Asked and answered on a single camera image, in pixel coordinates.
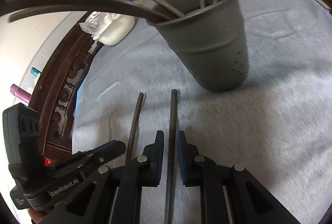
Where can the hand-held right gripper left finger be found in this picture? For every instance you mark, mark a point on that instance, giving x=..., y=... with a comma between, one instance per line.
x=158, y=161

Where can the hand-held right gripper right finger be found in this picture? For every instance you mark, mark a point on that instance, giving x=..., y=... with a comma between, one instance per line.
x=182, y=156

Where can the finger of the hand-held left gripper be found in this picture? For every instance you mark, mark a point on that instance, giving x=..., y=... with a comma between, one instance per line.
x=106, y=151

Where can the single dark chopstick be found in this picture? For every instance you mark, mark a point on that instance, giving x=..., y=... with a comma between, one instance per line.
x=134, y=125
x=171, y=123

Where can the grey metal chopstick holder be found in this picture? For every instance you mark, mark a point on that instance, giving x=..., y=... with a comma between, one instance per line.
x=207, y=45

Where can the pink thermos bottle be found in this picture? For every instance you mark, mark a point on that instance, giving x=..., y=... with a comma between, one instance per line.
x=20, y=94

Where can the dark carved wooden bench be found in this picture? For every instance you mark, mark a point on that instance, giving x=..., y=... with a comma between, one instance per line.
x=59, y=99

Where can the blue thermos bottle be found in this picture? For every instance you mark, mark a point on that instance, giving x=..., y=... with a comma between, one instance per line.
x=35, y=71

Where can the grey fleece tablecloth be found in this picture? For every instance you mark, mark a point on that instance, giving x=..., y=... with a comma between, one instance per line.
x=259, y=123

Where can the white plastic basin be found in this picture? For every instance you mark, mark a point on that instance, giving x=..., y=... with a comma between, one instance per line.
x=116, y=29

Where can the light blue under cloth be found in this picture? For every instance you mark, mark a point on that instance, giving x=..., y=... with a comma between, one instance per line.
x=321, y=3

